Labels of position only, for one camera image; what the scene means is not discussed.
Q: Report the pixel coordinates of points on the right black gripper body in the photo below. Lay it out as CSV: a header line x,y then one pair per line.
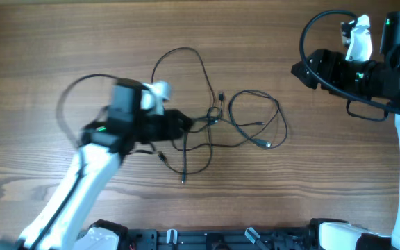
x,y
344,76

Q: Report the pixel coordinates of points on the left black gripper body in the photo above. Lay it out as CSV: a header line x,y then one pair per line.
x,y
157,127

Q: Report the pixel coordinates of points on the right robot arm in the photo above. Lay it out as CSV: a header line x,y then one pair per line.
x,y
354,76

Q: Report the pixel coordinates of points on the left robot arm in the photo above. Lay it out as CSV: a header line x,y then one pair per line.
x,y
136,114

